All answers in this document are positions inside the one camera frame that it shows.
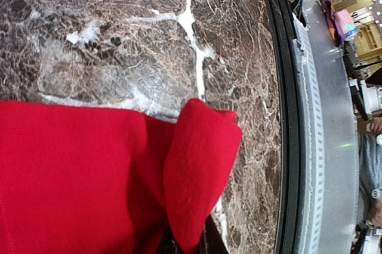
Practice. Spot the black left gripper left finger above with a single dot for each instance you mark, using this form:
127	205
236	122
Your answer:
168	245

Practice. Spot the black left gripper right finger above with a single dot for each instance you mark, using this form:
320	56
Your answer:
211	241

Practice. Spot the red white sock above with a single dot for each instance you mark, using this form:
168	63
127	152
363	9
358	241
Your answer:
98	180

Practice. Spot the white slotted cable duct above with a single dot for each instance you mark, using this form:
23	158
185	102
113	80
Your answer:
313	139

